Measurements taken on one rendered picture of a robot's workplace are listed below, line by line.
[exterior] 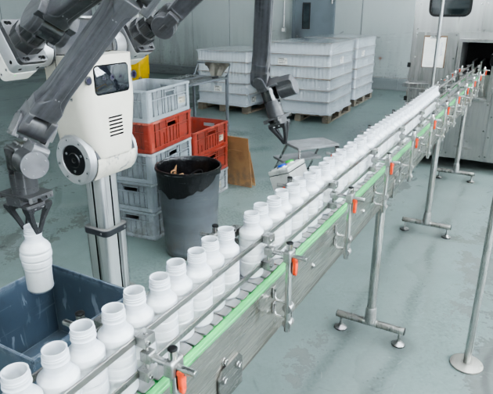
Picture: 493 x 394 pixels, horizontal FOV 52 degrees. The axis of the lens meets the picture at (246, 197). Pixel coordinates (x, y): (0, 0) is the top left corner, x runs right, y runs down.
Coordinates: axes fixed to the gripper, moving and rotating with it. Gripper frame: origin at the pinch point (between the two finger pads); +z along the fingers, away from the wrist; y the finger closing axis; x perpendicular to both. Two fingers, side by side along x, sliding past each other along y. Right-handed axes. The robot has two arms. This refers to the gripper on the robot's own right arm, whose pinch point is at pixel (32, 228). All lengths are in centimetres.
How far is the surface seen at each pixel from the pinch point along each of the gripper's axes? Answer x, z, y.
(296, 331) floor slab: 144, 116, 8
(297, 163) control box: 87, 4, 29
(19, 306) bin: 4.1, 27.5, -15.9
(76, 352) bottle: -26.3, 2.4, 39.9
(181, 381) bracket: -17, 10, 52
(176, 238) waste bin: 181, 98, -96
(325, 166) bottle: 75, 0, 43
